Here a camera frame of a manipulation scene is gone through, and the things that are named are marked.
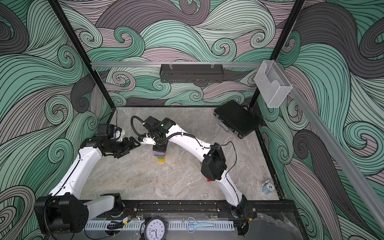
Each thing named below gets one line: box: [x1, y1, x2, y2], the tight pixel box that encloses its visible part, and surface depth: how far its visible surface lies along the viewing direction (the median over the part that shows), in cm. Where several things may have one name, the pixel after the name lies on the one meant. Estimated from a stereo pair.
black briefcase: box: [213, 100, 262, 139], surface depth 110 cm
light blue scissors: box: [186, 216, 215, 234], surface depth 71 cm
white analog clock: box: [143, 217, 168, 240], surface depth 67 cm
